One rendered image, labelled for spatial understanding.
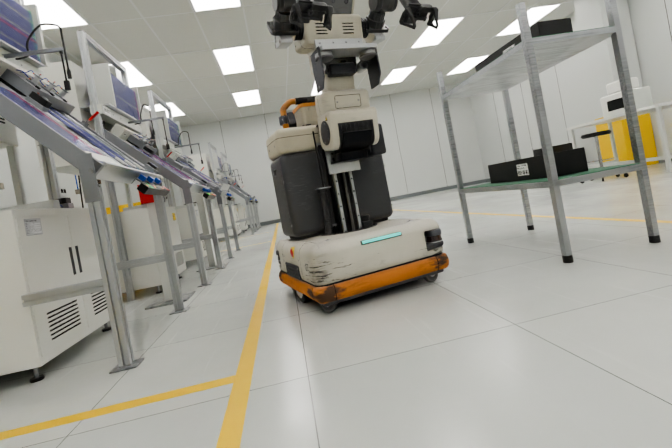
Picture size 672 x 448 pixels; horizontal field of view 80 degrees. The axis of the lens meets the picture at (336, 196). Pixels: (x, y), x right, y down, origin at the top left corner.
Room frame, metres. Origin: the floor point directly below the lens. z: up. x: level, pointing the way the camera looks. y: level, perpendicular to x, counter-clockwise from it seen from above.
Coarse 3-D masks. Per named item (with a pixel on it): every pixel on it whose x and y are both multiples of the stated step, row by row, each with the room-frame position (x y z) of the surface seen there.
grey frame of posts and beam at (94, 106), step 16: (80, 32) 2.76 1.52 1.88; (80, 48) 2.76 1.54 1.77; (96, 96) 2.78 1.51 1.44; (112, 112) 2.94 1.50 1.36; (96, 128) 2.76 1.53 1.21; (128, 128) 3.29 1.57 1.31; (112, 192) 2.76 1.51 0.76; (112, 208) 2.76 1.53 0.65; (192, 208) 2.83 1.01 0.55; (208, 208) 3.56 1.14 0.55; (192, 224) 2.82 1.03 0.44; (128, 272) 2.76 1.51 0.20; (128, 288) 2.77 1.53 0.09
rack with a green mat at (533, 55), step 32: (608, 0) 1.72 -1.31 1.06; (576, 32) 1.69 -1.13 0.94; (608, 32) 1.71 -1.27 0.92; (512, 64) 1.94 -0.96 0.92; (544, 64) 2.07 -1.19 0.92; (448, 96) 2.44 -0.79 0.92; (448, 128) 2.52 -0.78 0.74; (512, 128) 2.58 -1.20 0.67; (544, 128) 1.66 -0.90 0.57; (544, 160) 1.68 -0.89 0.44; (640, 160) 1.71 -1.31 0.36; (640, 192) 1.74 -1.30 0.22
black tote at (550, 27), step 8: (536, 24) 1.83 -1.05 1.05; (544, 24) 1.83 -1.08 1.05; (552, 24) 1.83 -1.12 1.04; (560, 24) 1.84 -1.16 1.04; (568, 24) 1.85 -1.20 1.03; (536, 32) 1.84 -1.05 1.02; (544, 32) 1.83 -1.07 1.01; (552, 32) 1.83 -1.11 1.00; (560, 32) 1.84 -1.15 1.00; (512, 40) 2.01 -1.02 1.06; (520, 40) 1.96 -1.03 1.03; (504, 48) 2.09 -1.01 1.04; (488, 56) 2.24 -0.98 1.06; (496, 56) 2.17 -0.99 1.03; (480, 64) 2.33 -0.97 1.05
